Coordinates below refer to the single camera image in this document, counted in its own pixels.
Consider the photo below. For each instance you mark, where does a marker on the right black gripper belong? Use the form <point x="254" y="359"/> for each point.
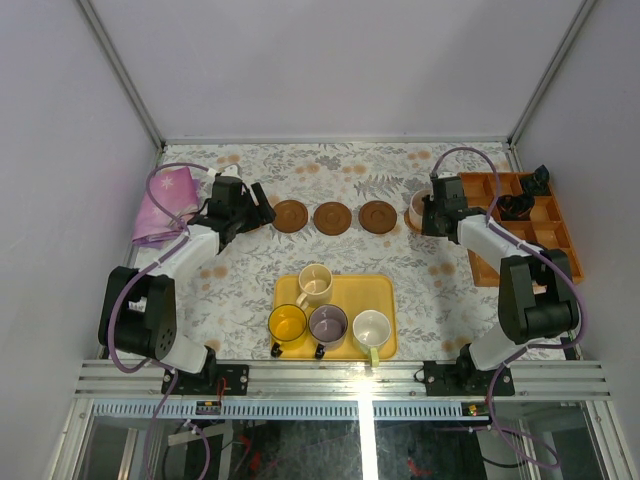
<point x="428" y="230"/>

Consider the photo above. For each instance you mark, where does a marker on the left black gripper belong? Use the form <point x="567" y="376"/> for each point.
<point x="252" y="206"/>

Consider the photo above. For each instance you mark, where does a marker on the dark brown coaster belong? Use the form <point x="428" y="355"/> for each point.
<point x="377" y="217"/>
<point x="291" y="216"/>
<point x="332" y="218"/>

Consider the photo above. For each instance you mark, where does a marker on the pink mug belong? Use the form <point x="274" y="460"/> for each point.
<point x="416" y="209"/>

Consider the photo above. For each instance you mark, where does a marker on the woven tan coaster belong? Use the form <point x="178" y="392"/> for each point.
<point x="410" y="225"/>

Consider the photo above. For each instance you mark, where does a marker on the dark brown coaster bottom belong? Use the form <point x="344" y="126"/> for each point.
<point x="377" y="217"/>

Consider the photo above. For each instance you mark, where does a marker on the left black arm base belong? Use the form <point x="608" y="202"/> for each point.
<point x="216" y="379"/>

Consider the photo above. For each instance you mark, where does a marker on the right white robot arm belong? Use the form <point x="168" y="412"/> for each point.
<point x="537" y="296"/>

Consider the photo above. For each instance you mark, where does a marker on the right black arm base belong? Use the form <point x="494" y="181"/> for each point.
<point x="462" y="379"/>

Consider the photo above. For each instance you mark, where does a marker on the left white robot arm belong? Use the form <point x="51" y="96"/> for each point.
<point x="139" y="317"/>

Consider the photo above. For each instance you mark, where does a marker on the black folded item middle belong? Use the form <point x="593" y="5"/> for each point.
<point x="515" y="207"/>

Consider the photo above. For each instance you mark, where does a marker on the cream mug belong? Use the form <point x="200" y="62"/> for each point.
<point x="315" y="283"/>

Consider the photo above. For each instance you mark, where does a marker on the black folded item corner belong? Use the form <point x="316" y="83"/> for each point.
<point x="537" y="182"/>

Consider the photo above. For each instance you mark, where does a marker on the orange compartment organizer box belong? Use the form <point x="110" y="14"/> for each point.
<point x="543" y="224"/>

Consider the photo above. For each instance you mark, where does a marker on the yellow plastic tray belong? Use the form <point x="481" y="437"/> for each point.
<point x="353" y="294"/>

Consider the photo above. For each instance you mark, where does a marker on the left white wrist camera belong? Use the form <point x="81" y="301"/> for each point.
<point x="232" y="170"/>

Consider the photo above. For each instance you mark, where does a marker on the yellow mug black handle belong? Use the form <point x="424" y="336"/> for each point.
<point x="287" y="326"/>

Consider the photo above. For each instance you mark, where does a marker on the purple mug black handle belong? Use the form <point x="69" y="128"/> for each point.
<point x="328" y="326"/>

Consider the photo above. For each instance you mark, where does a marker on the white mug green handle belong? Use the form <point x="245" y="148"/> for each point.
<point x="371" y="331"/>

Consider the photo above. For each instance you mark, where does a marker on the aluminium front rail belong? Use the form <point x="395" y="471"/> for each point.
<point x="285" y="390"/>

